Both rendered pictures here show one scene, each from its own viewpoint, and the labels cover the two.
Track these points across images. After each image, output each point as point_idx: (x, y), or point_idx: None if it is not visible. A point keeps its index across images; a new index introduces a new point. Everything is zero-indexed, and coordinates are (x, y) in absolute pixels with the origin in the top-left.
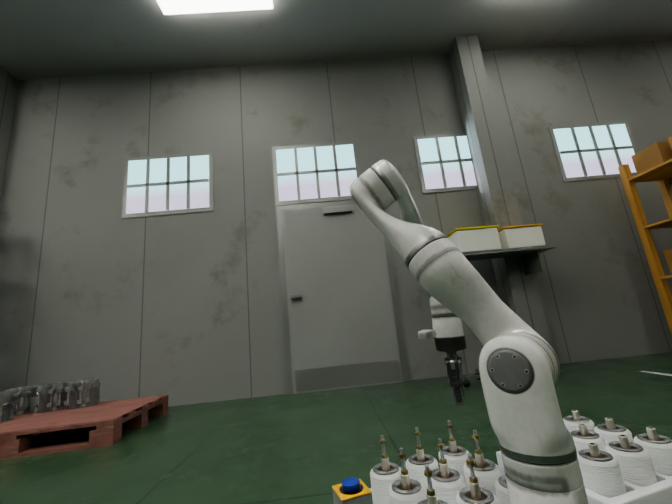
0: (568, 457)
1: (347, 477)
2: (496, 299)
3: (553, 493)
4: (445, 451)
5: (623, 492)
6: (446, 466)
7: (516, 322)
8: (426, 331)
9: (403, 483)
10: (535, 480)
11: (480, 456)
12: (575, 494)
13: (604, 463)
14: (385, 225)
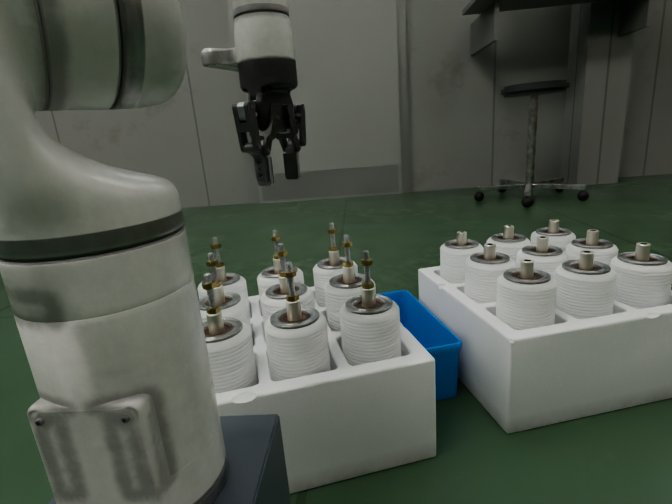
0: (67, 245)
1: (256, 291)
2: None
3: (30, 322)
4: (322, 263)
5: (545, 324)
6: (286, 280)
7: None
8: (214, 49)
9: None
10: (8, 294)
11: (347, 270)
12: (83, 327)
13: (529, 286)
14: None
